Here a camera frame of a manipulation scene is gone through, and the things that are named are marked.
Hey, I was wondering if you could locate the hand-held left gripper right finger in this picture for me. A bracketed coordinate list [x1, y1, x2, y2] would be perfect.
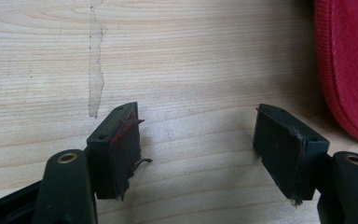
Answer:
[252, 103, 331, 207]

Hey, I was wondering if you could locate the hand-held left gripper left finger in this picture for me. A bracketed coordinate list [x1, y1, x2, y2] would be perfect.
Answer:
[86, 101, 153, 202]

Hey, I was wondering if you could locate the clear tape strip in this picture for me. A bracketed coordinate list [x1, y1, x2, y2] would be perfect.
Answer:
[88, 0, 105, 119]

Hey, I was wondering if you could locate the red cap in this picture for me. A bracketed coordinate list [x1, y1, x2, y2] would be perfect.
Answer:
[312, 0, 358, 148]

